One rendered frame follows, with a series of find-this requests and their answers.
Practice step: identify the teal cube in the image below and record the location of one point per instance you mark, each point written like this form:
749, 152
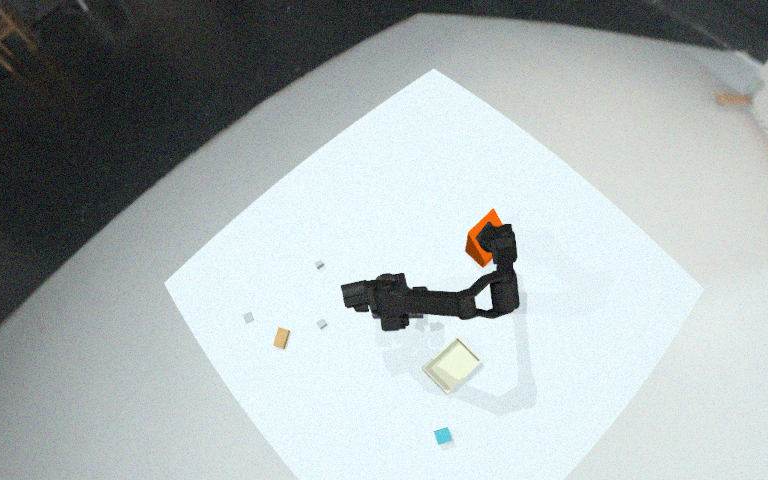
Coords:
442, 435

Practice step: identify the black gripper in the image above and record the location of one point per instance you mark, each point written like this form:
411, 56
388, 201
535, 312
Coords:
364, 308

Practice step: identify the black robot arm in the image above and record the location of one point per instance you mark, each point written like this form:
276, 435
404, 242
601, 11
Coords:
390, 298

